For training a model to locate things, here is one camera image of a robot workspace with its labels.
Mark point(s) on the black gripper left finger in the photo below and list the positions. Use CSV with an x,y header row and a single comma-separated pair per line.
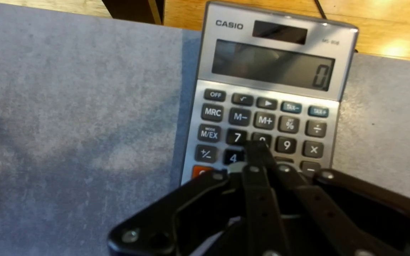
x,y
267,234

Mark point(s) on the silver Casio calculator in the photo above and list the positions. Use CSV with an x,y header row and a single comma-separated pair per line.
x,y
273,77

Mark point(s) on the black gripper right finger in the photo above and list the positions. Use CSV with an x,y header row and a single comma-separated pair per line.
x,y
340,231

